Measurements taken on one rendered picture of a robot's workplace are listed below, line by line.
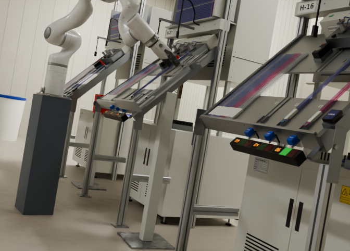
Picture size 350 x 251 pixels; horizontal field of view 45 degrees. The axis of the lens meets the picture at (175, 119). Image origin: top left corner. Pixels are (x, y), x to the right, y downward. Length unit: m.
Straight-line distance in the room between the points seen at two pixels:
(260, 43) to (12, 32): 4.53
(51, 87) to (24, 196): 0.65
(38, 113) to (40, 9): 4.52
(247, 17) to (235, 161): 0.98
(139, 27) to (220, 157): 1.18
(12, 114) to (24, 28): 1.46
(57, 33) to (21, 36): 4.29
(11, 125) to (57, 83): 3.55
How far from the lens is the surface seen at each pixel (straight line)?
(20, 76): 6.86
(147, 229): 2.40
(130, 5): 2.24
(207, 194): 2.93
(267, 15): 3.14
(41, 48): 6.96
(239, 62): 2.96
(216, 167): 2.93
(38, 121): 2.58
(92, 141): 3.25
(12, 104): 6.08
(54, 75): 2.63
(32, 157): 2.60
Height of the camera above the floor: 0.71
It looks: 1 degrees down
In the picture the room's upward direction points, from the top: 10 degrees clockwise
